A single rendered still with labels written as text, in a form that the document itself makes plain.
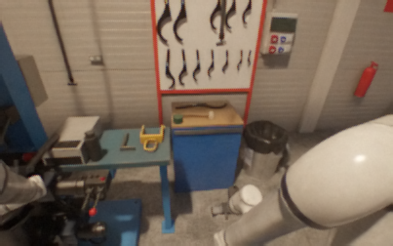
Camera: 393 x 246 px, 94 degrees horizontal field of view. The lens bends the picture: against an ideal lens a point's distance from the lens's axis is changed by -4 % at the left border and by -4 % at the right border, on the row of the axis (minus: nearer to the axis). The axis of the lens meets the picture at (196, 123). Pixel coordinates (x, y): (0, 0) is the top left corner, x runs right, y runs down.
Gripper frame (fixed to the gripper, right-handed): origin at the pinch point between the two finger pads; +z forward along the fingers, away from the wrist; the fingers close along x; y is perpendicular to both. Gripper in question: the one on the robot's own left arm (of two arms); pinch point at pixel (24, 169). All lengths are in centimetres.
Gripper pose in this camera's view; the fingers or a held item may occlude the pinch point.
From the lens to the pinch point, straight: 125.6
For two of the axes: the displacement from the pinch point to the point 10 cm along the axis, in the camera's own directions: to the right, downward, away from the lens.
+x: -9.9, 0.4, -1.3
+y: -0.6, -9.9, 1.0
